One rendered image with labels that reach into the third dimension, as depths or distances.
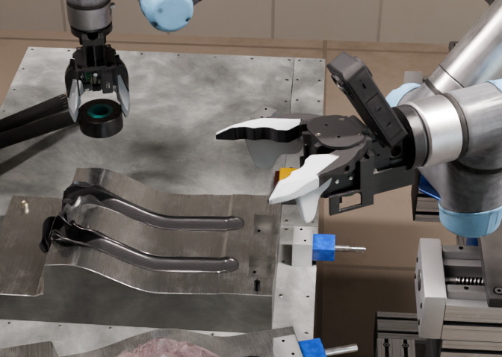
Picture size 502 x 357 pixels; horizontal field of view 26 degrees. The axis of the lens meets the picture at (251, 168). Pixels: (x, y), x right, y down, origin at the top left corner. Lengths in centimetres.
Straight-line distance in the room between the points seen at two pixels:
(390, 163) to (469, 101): 11
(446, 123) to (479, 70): 18
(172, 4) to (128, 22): 252
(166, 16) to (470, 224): 64
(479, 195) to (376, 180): 14
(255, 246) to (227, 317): 14
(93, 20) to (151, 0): 18
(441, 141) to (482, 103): 7
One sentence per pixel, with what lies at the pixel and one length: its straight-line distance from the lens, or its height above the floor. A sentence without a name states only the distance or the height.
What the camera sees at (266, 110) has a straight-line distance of 226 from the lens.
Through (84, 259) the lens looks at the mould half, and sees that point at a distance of 180.
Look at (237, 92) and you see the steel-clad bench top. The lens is 241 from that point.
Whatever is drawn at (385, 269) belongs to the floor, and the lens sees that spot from 316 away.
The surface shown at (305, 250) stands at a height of 84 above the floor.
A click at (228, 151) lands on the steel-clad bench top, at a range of 223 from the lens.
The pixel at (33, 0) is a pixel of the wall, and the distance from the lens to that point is 425.
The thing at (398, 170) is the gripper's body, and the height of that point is 141.
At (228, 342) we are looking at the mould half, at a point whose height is 86.
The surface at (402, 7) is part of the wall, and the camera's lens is 412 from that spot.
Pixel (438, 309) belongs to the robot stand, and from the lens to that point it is 167.
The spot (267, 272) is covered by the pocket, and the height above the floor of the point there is 86.
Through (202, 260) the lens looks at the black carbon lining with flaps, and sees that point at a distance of 185.
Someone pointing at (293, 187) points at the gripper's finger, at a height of 147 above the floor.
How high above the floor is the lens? 213
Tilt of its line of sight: 37 degrees down
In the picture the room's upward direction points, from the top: straight up
